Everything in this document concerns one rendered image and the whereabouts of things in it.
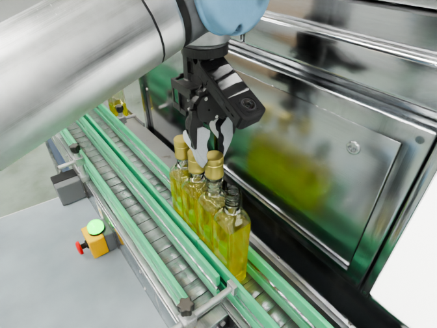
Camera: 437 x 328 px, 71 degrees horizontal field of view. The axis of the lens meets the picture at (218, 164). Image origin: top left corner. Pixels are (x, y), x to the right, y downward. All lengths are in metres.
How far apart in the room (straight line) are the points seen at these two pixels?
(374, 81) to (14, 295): 0.95
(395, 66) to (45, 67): 0.38
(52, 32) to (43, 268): 0.87
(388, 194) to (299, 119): 0.18
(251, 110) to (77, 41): 0.26
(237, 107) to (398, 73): 0.20
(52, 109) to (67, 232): 0.89
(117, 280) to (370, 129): 0.73
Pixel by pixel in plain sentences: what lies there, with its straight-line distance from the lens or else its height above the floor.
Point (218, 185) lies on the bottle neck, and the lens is 0.58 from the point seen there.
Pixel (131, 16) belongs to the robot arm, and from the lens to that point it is 0.24.
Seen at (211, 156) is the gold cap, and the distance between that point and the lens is 0.55.
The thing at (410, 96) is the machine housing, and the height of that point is 1.35.
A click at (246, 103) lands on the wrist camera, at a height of 1.32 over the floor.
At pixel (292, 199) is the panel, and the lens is 0.65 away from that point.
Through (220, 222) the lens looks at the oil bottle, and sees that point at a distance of 0.58.
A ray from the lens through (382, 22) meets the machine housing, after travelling 0.48.
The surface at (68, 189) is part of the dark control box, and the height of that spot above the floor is 0.81.
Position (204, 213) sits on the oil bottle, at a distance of 0.63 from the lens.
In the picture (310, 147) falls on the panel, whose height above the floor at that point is 1.21.
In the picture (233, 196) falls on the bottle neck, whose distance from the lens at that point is 0.54.
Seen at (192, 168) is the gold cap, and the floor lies 1.13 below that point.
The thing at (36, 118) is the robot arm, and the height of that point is 1.42.
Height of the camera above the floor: 1.51
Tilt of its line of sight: 37 degrees down
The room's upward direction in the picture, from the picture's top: straight up
